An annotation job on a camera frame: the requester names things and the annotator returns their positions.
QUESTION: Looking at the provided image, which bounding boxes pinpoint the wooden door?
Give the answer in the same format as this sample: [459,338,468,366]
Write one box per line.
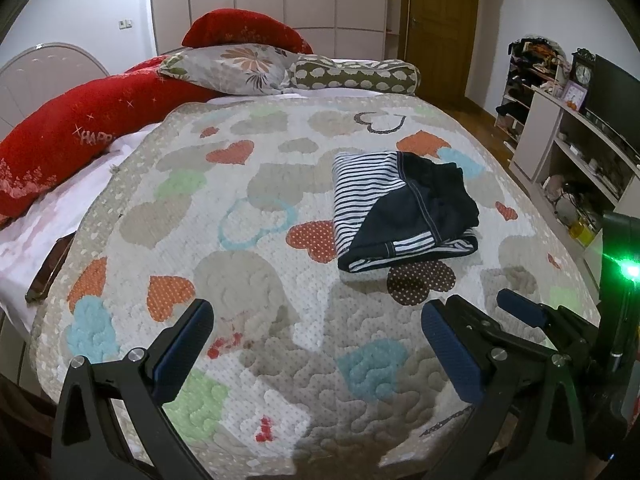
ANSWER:
[404,0,481,108]

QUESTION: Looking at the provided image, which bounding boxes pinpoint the sheep print bolster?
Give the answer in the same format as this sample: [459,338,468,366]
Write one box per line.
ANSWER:
[289,57,422,95]

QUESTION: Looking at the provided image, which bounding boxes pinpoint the dark mantel clock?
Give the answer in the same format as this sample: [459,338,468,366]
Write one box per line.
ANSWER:
[571,48,596,88]

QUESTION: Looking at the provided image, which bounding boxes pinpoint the striped navy white pants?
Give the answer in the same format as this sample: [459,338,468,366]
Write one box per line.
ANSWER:
[332,150,481,275]

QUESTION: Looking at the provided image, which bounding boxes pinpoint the narrow open shelf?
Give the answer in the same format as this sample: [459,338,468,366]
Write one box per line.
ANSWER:
[385,0,404,61]

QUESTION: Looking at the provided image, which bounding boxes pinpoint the yellow plastic container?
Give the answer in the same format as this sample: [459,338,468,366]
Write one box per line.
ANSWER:
[570,217,594,246]

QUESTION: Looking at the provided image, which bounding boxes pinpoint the white television cabinet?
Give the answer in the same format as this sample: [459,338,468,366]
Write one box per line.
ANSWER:
[510,85,640,261]

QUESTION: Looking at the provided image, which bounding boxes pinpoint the long red printed pillow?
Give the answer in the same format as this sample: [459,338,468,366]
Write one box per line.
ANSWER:
[0,55,221,218]

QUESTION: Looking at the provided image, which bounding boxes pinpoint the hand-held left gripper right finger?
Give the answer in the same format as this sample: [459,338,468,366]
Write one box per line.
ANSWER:
[421,300,586,480]

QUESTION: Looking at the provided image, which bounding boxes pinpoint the dark brown flat case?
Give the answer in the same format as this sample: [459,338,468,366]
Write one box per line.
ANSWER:
[25,234,76,303]

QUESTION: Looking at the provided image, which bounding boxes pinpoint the purple picture frame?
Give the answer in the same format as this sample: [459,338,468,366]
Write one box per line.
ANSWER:
[562,82,587,112]

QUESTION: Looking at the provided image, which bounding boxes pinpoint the heart patterned quilt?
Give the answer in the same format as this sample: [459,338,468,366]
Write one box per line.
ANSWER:
[29,95,601,480]

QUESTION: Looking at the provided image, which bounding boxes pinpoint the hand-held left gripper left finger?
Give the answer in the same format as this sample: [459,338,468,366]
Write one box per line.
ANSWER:
[51,298,215,480]

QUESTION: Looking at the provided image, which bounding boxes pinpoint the round white appliance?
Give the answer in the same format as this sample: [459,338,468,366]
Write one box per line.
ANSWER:
[555,187,581,226]

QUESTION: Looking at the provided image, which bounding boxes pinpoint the floral pillow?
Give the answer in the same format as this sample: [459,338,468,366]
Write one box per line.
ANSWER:
[159,44,301,96]

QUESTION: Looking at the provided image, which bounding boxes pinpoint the padded white headboard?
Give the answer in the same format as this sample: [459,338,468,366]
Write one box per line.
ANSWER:
[0,42,111,133]

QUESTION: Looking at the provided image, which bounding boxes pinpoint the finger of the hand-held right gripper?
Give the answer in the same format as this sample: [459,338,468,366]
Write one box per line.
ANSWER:
[445,294,551,357]
[496,289,601,361]

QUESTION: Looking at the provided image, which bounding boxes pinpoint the white bed sheet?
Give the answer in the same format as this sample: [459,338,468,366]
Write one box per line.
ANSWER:
[0,130,166,341]

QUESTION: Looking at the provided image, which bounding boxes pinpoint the cluttered shoe rack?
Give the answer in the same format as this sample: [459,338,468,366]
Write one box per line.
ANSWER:
[495,36,571,148]

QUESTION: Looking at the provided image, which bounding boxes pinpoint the black television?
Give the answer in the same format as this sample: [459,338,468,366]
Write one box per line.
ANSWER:
[585,54,640,153]

